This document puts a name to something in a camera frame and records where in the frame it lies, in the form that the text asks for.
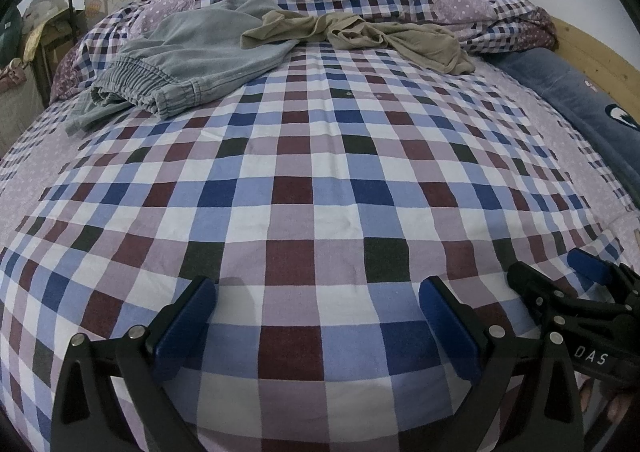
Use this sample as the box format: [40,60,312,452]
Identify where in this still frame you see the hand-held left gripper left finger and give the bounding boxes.
[50,276,218,452]

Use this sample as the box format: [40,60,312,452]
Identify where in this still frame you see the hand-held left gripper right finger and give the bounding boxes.
[419,276,586,452]

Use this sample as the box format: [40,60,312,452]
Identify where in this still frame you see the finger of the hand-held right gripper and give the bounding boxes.
[567,248,640,303]
[507,263,591,328]

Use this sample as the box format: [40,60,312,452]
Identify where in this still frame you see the beige garment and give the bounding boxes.
[241,9,476,75]

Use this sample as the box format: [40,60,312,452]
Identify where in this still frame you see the person's right hand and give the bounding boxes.
[580,374,640,438]

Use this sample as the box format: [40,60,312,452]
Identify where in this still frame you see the blue plush pillow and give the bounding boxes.
[492,49,640,183]

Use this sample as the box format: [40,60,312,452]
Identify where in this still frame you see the checked bed sheet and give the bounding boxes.
[0,39,640,452]

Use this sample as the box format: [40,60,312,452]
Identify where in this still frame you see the grey-green garment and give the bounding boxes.
[65,92,133,135]

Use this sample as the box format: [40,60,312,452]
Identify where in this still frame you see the pink cloth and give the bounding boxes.
[0,57,28,85]

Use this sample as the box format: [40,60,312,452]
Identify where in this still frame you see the yellow cloth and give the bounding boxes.
[22,24,48,55]

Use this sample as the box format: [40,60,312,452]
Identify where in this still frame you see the grey corduroy pants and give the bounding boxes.
[90,0,296,120]

